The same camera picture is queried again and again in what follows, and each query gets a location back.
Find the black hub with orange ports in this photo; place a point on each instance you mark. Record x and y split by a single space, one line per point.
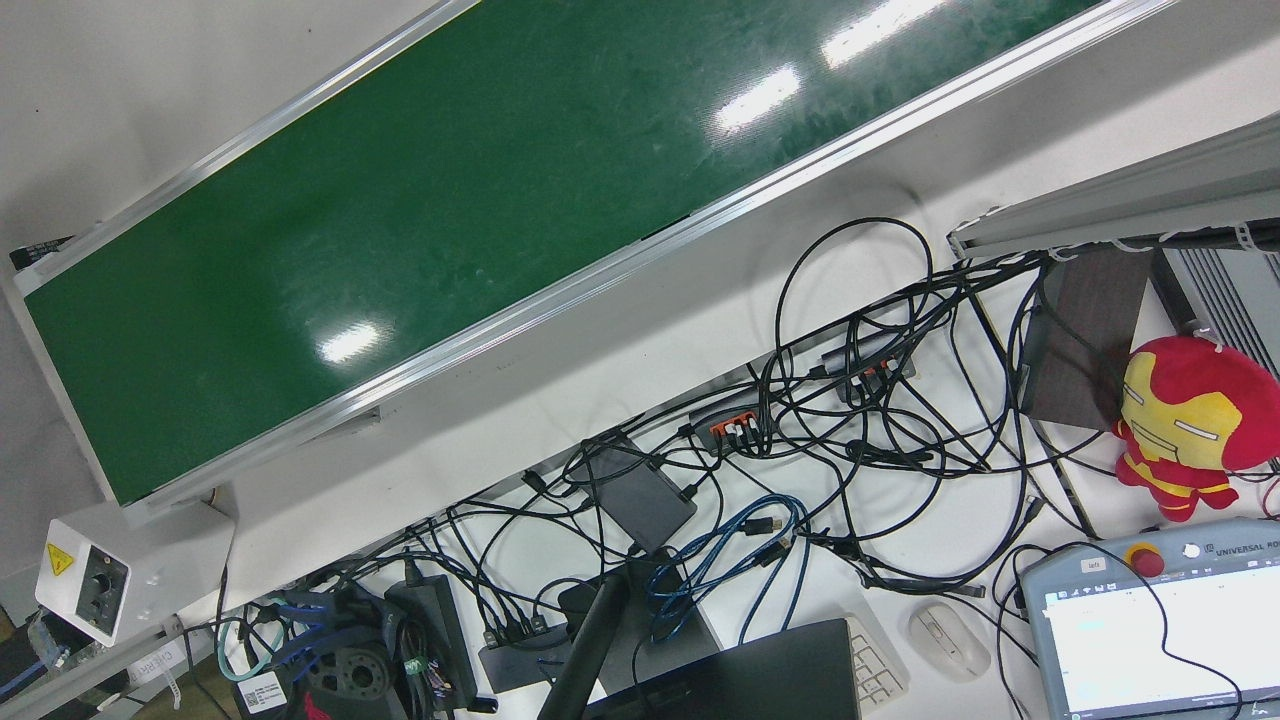
730 415

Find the black mini computer box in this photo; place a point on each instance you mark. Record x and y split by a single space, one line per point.
640 495

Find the grey hub with orange ports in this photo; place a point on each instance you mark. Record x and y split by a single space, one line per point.
880 358

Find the green conveyor belt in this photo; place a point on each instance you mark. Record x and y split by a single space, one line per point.
440 220

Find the black monitor stand pole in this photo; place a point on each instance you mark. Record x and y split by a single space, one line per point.
590 640

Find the black docking hub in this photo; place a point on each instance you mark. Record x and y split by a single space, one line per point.
520 655

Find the black laptop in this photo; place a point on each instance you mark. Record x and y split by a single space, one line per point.
760 675

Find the black power adapter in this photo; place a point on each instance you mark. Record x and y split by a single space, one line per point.
432 635

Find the white keyboard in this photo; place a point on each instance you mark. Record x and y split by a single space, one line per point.
875 665

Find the white computer mouse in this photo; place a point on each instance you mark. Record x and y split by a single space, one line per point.
948 640

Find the dark brown wooden box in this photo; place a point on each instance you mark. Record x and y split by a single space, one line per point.
1085 340

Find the white label tag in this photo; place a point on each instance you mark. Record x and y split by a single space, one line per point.
262 692

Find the aluminium profile beam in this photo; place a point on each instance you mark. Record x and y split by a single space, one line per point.
1130 195

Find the white conveyor control box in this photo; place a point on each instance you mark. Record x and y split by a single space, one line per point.
140 565

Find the red yellow plush toy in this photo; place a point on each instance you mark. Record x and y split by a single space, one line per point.
1190 410

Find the white strip label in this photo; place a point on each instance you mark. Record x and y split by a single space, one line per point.
160 664

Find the grey robot teach pendant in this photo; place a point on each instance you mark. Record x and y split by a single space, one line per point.
1150 630

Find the grey finned metal box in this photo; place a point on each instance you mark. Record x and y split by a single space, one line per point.
1225 295

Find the black round mount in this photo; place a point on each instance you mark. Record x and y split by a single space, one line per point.
350 680

